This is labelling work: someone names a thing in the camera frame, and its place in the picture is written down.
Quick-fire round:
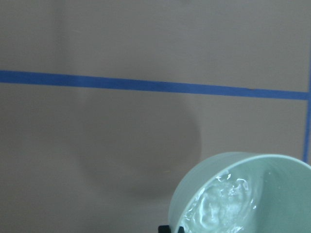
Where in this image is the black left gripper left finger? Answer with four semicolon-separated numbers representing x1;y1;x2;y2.
158;225;170;233

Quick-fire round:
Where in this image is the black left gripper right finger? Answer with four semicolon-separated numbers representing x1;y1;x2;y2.
178;226;184;233

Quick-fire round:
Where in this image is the mint green bowl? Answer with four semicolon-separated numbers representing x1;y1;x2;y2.
168;152;311;233

